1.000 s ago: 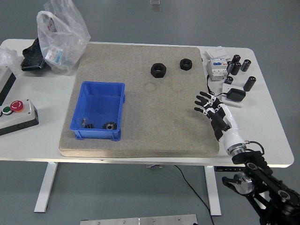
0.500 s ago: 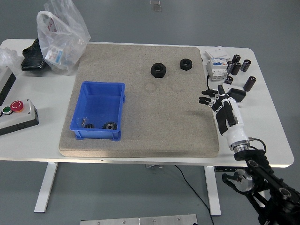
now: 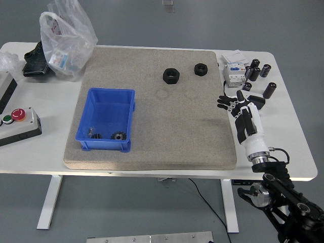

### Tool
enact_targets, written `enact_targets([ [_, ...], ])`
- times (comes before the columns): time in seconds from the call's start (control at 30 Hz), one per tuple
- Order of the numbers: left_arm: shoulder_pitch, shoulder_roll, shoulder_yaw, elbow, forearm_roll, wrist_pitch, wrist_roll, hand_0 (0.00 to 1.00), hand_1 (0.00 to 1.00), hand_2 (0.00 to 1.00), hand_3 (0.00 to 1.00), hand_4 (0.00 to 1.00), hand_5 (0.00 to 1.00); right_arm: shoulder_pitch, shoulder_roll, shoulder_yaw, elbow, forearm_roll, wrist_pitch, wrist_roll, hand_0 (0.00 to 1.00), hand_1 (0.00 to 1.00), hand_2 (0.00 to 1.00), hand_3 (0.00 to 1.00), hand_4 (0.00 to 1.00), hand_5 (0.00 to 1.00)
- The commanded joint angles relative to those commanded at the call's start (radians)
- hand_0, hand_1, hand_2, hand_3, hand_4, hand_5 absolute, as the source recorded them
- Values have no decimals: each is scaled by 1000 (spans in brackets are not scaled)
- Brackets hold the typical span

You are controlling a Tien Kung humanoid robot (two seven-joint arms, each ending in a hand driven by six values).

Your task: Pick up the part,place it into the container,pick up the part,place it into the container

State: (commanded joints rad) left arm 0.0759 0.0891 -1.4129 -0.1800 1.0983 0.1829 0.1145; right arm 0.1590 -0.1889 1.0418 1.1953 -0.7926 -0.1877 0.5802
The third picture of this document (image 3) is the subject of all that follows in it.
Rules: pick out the silver metal plate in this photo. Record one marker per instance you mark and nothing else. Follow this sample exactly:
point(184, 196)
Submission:
point(152, 238)

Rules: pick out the crumpled clear plastic wrap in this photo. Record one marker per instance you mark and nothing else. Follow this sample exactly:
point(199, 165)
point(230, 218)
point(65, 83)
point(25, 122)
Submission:
point(8, 63)

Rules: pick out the black cylindrical capacitor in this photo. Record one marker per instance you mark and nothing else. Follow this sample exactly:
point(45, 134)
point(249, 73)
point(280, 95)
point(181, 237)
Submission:
point(246, 86)
point(248, 73)
point(269, 90)
point(255, 74)
point(265, 71)
point(256, 63)

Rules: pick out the black power adapter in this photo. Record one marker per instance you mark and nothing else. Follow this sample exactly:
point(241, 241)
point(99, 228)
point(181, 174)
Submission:
point(258, 100)

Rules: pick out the black plastic part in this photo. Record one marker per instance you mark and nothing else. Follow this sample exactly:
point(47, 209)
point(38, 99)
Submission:
point(35, 63)

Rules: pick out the grey and black enclosure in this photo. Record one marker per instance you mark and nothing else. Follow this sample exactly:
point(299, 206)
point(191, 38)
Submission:
point(6, 88)

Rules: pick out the grey emergency stop button box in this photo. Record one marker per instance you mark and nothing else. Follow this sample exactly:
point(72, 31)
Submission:
point(20, 129)

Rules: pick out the grey-brown mat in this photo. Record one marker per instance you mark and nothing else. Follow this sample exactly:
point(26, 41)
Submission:
point(164, 126)

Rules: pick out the white and blue carton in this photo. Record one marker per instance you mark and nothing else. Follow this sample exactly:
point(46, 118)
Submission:
point(235, 57)

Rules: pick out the clear plastic bag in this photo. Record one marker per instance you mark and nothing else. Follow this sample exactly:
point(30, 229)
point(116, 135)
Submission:
point(68, 38)

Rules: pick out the white circuit breaker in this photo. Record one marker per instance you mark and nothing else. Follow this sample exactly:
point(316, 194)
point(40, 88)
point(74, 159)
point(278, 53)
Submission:
point(234, 74)

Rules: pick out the metal bracket under table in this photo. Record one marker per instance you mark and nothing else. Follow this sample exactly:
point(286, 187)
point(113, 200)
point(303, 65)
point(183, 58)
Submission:
point(165, 179)

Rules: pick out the black metal gear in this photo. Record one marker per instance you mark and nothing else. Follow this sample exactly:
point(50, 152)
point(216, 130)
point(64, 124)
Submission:
point(118, 136)

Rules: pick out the white table leg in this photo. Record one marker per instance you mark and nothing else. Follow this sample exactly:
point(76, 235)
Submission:
point(50, 200)
point(230, 202)

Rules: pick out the large black hex nut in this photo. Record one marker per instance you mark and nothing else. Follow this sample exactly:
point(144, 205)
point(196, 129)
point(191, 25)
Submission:
point(171, 76)

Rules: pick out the blue plastic box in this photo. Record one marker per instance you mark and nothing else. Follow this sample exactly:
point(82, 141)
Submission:
point(108, 114)

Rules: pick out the black table control box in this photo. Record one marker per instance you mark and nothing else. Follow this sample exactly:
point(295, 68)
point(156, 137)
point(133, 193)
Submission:
point(243, 182)

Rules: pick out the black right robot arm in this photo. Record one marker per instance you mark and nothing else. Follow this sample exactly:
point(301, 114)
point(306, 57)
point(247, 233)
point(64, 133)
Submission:
point(278, 197)

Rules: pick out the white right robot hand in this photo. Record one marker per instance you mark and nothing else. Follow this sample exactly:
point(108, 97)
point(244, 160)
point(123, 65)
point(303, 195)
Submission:
point(254, 136)

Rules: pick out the small black hex nut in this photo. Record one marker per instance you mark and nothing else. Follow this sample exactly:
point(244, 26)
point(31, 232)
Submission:
point(201, 69)

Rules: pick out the clear floor marker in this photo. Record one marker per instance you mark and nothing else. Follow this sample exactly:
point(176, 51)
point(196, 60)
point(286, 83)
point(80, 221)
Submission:
point(167, 2)

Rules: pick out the white square plate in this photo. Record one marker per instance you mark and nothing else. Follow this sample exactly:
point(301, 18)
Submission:
point(249, 93)

